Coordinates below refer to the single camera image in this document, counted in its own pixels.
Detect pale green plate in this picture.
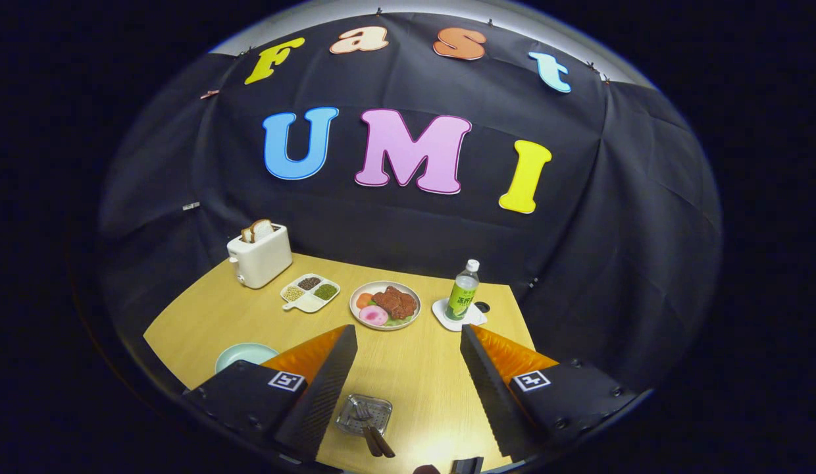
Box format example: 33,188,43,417
215,342,279,375

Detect brown meat pieces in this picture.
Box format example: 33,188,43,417
372,286,417,321

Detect white round food plate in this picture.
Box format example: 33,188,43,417
349,281,422,330

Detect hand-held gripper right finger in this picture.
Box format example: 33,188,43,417
459,324,649,461

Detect row of black clips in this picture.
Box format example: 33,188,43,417
247,7,613,85

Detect white divided dish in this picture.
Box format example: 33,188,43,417
280,273,341,313

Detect metal wire cutlery basket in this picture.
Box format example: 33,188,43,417
334,394,393,437

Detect green drink bottle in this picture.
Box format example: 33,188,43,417
445,259,480,321

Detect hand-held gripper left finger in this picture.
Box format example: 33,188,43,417
182,324,359,463

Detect white toaster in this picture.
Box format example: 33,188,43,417
226,224,293,290

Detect white square coaster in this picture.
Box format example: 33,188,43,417
432,298,488,332

